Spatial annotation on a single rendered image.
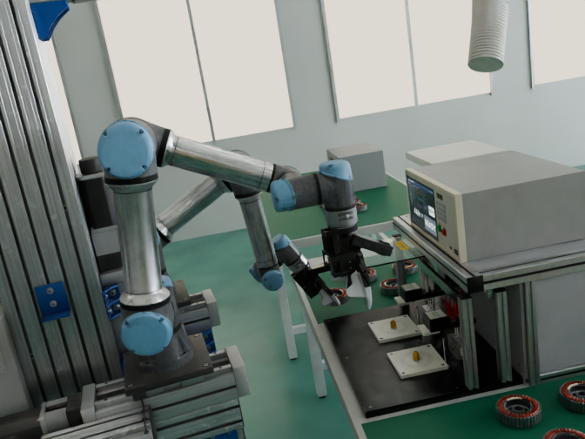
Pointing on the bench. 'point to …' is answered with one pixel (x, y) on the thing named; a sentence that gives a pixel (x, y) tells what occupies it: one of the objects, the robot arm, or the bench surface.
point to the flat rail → (437, 279)
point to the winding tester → (502, 204)
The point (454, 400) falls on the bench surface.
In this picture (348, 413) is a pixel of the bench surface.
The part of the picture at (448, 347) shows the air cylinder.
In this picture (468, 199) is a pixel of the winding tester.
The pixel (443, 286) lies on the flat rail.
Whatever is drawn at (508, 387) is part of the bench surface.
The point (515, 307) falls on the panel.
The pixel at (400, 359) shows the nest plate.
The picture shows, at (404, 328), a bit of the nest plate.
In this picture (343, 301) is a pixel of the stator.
